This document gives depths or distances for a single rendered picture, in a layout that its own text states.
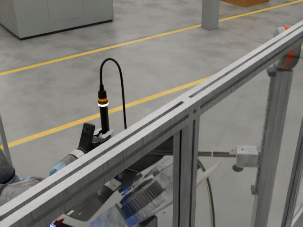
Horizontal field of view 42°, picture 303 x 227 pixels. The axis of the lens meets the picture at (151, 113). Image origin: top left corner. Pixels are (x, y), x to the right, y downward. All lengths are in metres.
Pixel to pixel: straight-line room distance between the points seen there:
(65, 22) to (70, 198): 7.49
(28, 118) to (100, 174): 4.45
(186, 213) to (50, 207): 0.43
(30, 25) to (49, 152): 3.89
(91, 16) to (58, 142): 4.22
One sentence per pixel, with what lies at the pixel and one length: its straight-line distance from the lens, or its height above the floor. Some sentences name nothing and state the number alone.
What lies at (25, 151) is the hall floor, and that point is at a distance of 4.46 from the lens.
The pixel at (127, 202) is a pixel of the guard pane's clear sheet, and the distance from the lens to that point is 0.75.
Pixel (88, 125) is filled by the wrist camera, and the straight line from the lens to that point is 1.65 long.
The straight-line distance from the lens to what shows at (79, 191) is 0.61.
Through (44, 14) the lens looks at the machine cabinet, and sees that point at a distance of 7.85.
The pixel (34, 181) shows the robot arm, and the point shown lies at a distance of 1.62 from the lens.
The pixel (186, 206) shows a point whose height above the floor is 1.79.
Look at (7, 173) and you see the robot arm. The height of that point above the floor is 1.41.
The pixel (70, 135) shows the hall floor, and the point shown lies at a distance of 4.59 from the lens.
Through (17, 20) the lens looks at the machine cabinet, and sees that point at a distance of 7.71.
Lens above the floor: 2.42
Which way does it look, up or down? 30 degrees down
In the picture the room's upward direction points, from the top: 1 degrees counter-clockwise
